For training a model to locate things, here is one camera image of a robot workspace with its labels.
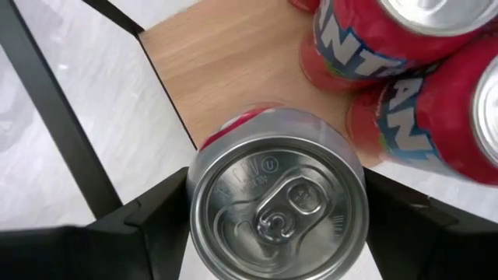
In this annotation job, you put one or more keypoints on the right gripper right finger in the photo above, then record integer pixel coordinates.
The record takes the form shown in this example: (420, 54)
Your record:
(404, 233)

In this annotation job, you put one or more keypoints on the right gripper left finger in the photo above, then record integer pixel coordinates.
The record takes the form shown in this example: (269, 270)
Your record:
(159, 233)

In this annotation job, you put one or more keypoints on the red soda can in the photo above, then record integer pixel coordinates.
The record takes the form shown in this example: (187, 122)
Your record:
(439, 116)
(278, 210)
(365, 39)

